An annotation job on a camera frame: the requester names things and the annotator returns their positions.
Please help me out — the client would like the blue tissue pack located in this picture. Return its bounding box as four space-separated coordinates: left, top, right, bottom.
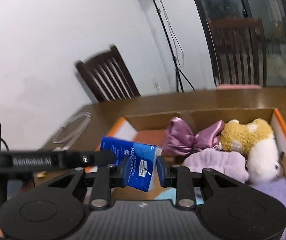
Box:
100 137 163 192

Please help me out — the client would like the purple satin bow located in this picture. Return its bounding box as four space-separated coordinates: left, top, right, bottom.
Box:
163 117 225 156

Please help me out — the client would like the lavender fluffy cloth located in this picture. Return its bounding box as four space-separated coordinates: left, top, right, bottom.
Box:
182 147 286 240

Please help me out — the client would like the yellow white plush toy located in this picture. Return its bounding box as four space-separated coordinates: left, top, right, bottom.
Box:
219 118 283 185

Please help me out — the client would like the brown scouring sponge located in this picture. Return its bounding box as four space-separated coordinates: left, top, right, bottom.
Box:
133 129 175 164

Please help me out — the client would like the orange cardboard box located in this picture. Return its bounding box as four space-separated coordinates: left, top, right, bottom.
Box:
82 108 286 183

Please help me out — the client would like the dark wooden chair left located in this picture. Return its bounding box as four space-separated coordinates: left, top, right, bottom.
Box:
75 44 140 102

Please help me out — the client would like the dark wooden chair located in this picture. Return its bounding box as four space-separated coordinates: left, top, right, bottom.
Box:
75 44 140 102
208 17 267 87

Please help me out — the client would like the studio light on stand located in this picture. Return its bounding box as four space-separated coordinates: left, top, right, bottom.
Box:
152 0 196 93

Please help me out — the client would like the dark wooden chair right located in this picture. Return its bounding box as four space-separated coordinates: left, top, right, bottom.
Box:
208 17 267 87

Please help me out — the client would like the sliding glass door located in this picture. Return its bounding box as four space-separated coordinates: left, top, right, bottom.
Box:
194 0 286 89

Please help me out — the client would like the white charging cable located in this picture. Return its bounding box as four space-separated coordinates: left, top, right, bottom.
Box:
51 112 93 149

